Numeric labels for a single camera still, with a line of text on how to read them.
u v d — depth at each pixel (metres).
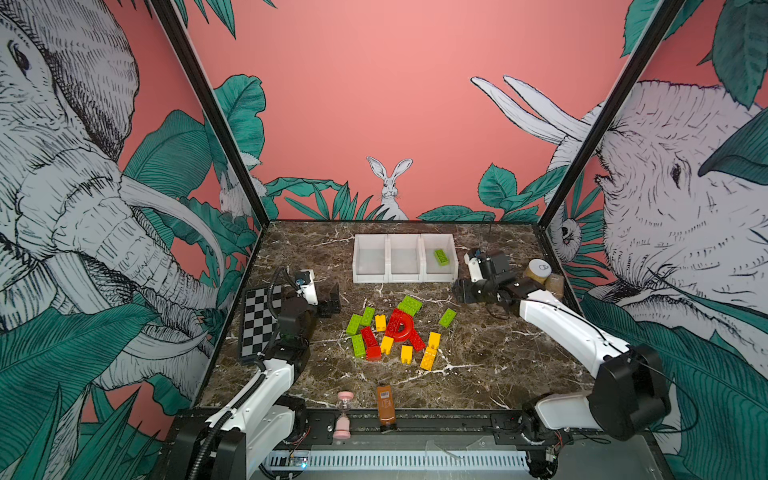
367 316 0.93
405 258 1.10
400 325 0.92
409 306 0.97
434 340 0.88
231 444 0.40
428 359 0.86
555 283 0.98
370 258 1.09
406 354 0.84
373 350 0.86
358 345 0.86
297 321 0.62
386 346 0.86
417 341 0.88
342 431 0.72
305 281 0.70
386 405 0.75
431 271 1.05
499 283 0.65
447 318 0.95
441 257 1.08
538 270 1.01
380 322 0.91
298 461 0.70
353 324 0.90
